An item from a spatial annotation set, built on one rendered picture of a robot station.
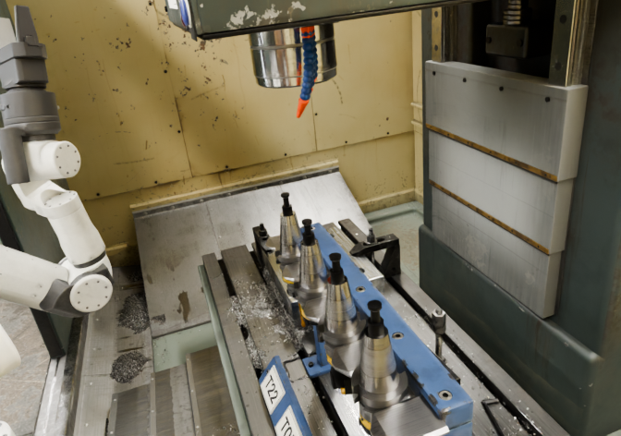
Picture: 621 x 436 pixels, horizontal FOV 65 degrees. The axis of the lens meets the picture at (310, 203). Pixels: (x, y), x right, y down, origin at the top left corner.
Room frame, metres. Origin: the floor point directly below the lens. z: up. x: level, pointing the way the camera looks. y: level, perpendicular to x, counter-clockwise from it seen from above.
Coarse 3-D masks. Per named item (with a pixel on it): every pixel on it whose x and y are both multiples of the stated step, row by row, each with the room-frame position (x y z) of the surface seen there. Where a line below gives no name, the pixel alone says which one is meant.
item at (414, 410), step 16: (416, 400) 0.38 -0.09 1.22; (384, 416) 0.37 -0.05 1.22; (400, 416) 0.37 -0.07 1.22; (416, 416) 0.36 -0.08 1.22; (432, 416) 0.36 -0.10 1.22; (384, 432) 0.35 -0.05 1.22; (400, 432) 0.35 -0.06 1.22; (416, 432) 0.34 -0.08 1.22; (432, 432) 0.34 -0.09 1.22; (448, 432) 0.34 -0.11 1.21
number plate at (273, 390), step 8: (272, 368) 0.74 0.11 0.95; (272, 376) 0.73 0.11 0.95; (264, 384) 0.73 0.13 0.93; (272, 384) 0.71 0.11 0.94; (280, 384) 0.69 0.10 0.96; (264, 392) 0.71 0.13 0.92; (272, 392) 0.70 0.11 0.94; (280, 392) 0.68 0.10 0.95; (272, 400) 0.68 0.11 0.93; (280, 400) 0.67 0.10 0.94; (272, 408) 0.67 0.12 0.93
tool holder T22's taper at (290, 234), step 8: (280, 216) 0.72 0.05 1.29; (288, 216) 0.71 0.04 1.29; (296, 216) 0.72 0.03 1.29; (280, 224) 0.72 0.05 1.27; (288, 224) 0.71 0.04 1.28; (296, 224) 0.72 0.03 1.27; (280, 232) 0.72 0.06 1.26; (288, 232) 0.71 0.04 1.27; (296, 232) 0.71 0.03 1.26; (280, 240) 0.72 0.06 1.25; (288, 240) 0.71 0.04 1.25; (296, 240) 0.71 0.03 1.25; (280, 248) 0.72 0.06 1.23; (288, 248) 0.71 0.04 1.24; (296, 248) 0.71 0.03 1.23
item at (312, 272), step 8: (304, 248) 0.61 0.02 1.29; (312, 248) 0.61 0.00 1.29; (320, 248) 0.62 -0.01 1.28; (304, 256) 0.61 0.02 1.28; (312, 256) 0.61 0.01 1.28; (320, 256) 0.61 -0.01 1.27; (304, 264) 0.61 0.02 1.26; (312, 264) 0.61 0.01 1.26; (320, 264) 0.61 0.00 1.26; (304, 272) 0.61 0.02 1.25; (312, 272) 0.60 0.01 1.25; (320, 272) 0.61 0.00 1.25; (304, 280) 0.61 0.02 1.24; (312, 280) 0.60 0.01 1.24; (320, 280) 0.60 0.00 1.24; (312, 288) 0.60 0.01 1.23
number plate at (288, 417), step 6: (288, 408) 0.64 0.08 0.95; (288, 414) 0.63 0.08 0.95; (282, 420) 0.63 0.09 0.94; (288, 420) 0.62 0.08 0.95; (294, 420) 0.61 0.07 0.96; (276, 426) 0.63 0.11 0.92; (282, 426) 0.62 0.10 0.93; (288, 426) 0.61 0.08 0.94; (294, 426) 0.60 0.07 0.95; (276, 432) 0.62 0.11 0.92; (282, 432) 0.61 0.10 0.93; (288, 432) 0.60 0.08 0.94; (294, 432) 0.59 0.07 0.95; (300, 432) 0.58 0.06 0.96
